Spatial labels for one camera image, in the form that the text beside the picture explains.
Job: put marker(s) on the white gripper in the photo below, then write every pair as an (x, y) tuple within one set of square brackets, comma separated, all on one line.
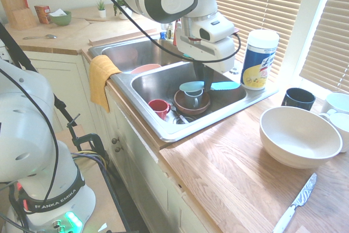
[(212, 55)]

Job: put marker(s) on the teal plastic knife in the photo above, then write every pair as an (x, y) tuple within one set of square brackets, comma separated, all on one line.
[(223, 85)]

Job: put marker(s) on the stainless steel double sink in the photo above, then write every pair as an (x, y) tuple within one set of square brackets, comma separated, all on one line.
[(152, 88)]

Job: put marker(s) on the pink plate in sink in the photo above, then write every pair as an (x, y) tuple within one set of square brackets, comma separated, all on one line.
[(144, 68)]

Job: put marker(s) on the wooden knife block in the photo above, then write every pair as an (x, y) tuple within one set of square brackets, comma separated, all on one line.
[(19, 14)]

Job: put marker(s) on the grey-blue mug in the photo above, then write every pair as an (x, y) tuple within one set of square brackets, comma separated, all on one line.
[(192, 99)]

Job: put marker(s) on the brown bowl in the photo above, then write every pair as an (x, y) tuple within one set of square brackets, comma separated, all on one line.
[(182, 106)]

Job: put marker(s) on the metal cutlery piece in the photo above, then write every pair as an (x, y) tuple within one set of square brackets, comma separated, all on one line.
[(182, 118)]

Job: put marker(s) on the dish soap bottle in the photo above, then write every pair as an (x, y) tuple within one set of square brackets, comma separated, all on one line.
[(169, 32)]

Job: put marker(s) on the red mug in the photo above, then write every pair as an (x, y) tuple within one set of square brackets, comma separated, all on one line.
[(159, 108)]

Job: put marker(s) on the disinfecting wipes canister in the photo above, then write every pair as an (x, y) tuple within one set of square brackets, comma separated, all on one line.
[(259, 64)]

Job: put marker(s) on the black mug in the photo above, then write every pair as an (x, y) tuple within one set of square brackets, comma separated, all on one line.
[(297, 102)]

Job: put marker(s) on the trailing potted plant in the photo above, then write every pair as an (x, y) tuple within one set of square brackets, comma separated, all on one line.
[(121, 14)]

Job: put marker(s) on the yellow cloth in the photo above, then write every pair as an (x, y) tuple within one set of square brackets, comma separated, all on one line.
[(101, 80)]

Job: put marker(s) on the round cabinet knob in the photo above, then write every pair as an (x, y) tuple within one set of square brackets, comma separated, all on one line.
[(116, 140), (118, 149)]

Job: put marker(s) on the cream base cabinet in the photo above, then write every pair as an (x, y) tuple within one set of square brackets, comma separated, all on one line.
[(141, 167)]

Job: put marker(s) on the large white bowl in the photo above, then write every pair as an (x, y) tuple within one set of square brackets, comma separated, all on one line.
[(297, 140)]

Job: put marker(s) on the small spiky potted plant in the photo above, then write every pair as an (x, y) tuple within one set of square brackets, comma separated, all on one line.
[(102, 12)]

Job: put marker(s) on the black screw clamp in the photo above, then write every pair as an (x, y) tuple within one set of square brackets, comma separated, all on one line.
[(92, 140)]

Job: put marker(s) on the narrow wooden window blind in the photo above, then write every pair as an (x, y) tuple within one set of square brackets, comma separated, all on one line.
[(330, 42)]

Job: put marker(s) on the white mug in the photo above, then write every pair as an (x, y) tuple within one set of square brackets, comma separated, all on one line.
[(340, 129), (338, 103)]

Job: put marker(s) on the green bowl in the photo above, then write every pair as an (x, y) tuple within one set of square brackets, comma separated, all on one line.
[(61, 20)]

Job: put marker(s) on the wooden mounting board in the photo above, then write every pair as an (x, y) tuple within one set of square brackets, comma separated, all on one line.
[(95, 189)]

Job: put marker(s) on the white paper napkin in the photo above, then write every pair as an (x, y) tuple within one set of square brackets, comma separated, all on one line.
[(57, 13)]

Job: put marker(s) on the metal spoon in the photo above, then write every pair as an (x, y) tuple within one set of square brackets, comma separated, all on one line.
[(49, 36)]

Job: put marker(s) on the orange cardboard box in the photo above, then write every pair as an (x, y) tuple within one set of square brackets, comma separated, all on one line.
[(41, 14)]

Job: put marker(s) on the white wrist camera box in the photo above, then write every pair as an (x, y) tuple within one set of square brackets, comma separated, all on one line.
[(215, 29)]

